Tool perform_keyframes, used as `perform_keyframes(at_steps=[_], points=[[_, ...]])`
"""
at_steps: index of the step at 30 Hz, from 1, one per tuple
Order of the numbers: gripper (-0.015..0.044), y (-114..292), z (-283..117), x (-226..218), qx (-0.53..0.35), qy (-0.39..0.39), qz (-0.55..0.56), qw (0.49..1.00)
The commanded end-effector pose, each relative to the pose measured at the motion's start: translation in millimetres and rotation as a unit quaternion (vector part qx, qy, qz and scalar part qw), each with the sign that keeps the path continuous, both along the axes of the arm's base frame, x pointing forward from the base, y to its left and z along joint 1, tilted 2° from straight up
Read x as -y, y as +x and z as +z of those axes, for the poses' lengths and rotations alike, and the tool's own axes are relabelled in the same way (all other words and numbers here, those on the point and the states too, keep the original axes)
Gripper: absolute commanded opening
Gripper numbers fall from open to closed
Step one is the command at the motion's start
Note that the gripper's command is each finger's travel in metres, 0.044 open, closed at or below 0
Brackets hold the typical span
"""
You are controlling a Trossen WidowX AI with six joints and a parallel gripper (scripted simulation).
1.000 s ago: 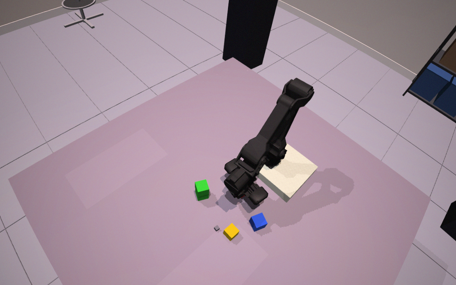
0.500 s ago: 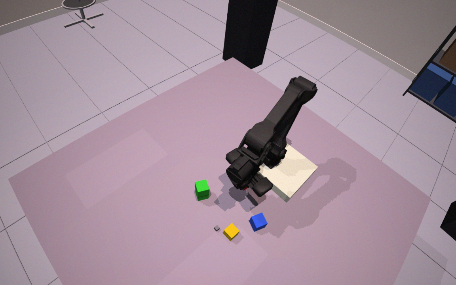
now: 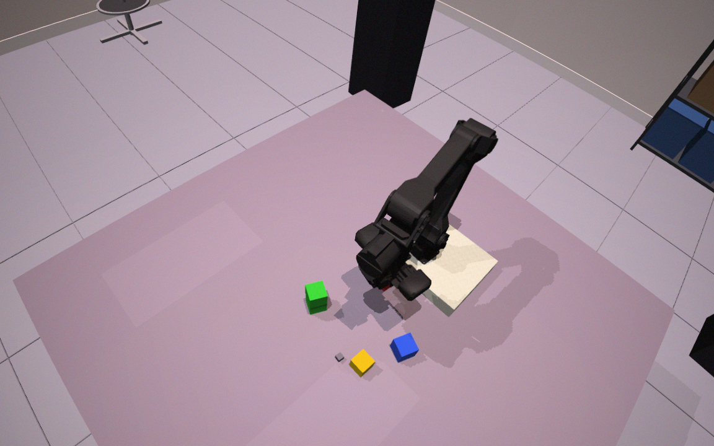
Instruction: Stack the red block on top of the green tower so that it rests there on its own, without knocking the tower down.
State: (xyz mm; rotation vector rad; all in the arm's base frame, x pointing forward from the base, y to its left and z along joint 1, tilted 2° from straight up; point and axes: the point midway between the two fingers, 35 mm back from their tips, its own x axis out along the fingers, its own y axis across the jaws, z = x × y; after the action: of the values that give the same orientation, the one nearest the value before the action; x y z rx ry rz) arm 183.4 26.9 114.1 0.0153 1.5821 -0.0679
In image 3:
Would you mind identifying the green block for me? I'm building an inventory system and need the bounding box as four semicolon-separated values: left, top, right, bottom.
306;297;327;315
306;281;328;308

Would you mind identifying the yellow cube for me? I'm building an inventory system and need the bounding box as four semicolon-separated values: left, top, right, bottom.
349;349;375;377

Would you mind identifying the blue block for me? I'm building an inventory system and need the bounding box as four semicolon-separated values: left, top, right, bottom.
390;333;419;363

